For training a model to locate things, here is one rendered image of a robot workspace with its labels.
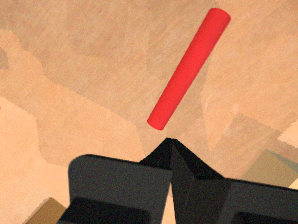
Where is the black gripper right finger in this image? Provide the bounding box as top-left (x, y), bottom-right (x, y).
top-left (170, 138), bottom-right (298, 224)

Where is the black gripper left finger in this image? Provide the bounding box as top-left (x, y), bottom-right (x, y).
top-left (67, 138), bottom-right (173, 224)

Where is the red cylinder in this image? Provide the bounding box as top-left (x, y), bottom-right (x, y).
top-left (147, 8), bottom-right (231, 130)

